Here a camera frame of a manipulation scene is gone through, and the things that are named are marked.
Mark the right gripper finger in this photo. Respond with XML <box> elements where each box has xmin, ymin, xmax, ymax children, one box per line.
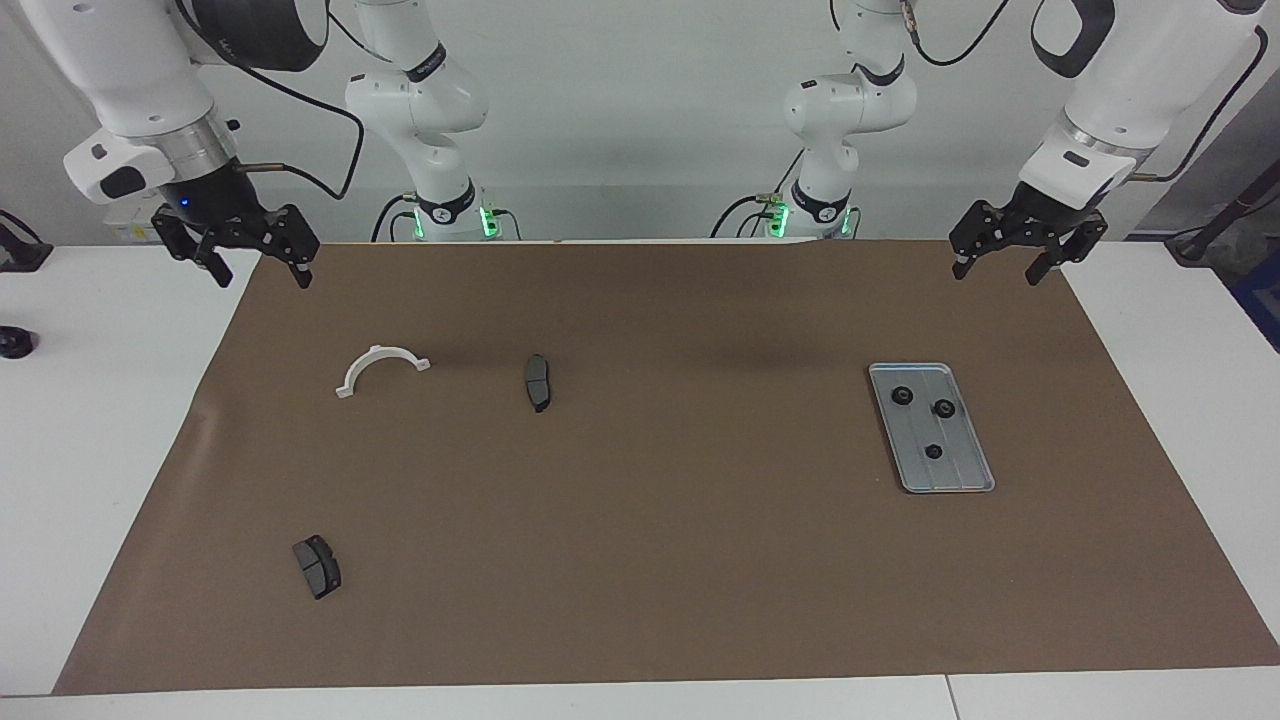
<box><xmin>255</xmin><ymin>204</ymin><xmax>322</xmax><ymax>291</ymax></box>
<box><xmin>150</xmin><ymin>205</ymin><xmax>236</xmax><ymax>290</ymax></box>

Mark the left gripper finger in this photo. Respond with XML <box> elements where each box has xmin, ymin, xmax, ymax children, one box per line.
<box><xmin>1024</xmin><ymin>213</ymin><xmax>1110</xmax><ymax>288</ymax></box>
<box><xmin>948</xmin><ymin>200</ymin><xmax>1013</xmax><ymax>281</ymax></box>

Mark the silver metal tray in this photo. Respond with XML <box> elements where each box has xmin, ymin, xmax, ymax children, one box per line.
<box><xmin>867</xmin><ymin>362</ymin><xmax>997</xmax><ymax>495</ymax></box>

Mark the black stand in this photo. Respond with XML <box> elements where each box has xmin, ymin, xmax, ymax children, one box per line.
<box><xmin>1165</xmin><ymin>180</ymin><xmax>1280</xmax><ymax>266</ymax></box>

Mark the blue crate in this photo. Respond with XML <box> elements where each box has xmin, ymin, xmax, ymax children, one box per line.
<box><xmin>1232</xmin><ymin>250</ymin><xmax>1280</xmax><ymax>353</ymax></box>

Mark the brown table mat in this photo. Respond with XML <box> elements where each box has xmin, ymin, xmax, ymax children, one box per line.
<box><xmin>52</xmin><ymin>238</ymin><xmax>1280</xmax><ymax>696</ymax></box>

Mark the white wall socket box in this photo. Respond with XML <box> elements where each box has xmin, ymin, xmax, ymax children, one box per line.
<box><xmin>105</xmin><ymin>200</ymin><xmax>166</xmax><ymax>244</ymax></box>

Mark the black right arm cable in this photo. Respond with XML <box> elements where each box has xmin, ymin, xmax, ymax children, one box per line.
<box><xmin>175</xmin><ymin>0</ymin><xmax>367</xmax><ymax>201</ymax></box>

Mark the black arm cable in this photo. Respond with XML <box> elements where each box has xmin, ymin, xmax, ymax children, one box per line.
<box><xmin>900</xmin><ymin>0</ymin><xmax>1271</xmax><ymax>186</ymax></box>
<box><xmin>175</xmin><ymin>0</ymin><xmax>367</xmax><ymax>201</ymax></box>

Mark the black right base cable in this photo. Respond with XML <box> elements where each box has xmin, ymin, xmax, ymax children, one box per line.
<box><xmin>370</xmin><ymin>195</ymin><xmax>421</xmax><ymax>243</ymax></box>

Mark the black base cable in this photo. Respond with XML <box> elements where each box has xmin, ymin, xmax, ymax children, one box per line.
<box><xmin>710</xmin><ymin>190</ymin><xmax>791</xmax><ymax>239</ymax></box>
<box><xmin>370</xmin><ymin>195</ymin><xmax>421</xmax><ymax>243</ymax></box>

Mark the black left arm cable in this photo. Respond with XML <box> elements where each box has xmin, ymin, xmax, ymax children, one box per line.
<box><xmin>900</xmin><ymin>0</ymin><xmax>1271</xmax><ymax>186</ymax></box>

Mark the white curved plastic bracket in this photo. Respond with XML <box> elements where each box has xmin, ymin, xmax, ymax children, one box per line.
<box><xmin>335</xmin><ymin>344</ymin><xmax>433</xmax><ymax>400</ymax></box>

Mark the black clamp mount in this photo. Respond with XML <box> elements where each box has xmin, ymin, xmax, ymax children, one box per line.
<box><xmin>0</xmin><ymin>210</ymin><xmax>54</xmax><ymax>273</ymax></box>

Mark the black left base cable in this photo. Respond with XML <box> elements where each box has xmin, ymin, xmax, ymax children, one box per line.
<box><xmin>710</xmin><ymin>190</ymin><xmax>791</xmax><ymax>239</ymax></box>

